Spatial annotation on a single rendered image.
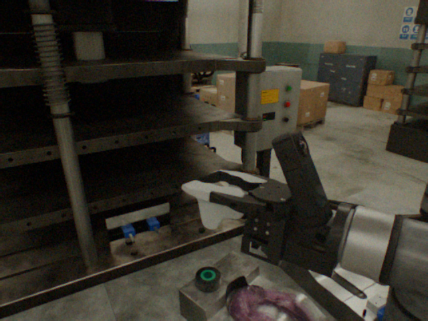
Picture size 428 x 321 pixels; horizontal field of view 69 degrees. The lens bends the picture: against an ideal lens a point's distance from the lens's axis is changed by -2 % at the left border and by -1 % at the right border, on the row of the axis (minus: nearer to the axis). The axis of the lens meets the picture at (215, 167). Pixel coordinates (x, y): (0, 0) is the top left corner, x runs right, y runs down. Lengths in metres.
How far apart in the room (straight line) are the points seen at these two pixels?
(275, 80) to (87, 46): 0.84
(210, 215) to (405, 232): 0.22
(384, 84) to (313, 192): 7.34
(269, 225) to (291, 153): 0.09
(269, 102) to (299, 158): 1.23
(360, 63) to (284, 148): 7.49
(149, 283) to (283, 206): 0.92
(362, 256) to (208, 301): 0.71
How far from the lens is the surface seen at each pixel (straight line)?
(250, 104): 1.37
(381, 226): 0.36
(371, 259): 0.36
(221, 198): 0.38
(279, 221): 0.38
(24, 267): 1.51
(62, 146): 1.16
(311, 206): 0.37
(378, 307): 1.09
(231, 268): 1.12
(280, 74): 1.60
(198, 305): 1.01
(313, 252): 0.40
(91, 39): 1.42
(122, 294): 1.23
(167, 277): 1.26
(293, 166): 0.36
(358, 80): 7.87
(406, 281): 0.37
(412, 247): 0.36
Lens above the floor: 1.65
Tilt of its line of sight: 24 degrees down
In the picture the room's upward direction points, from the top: straight up
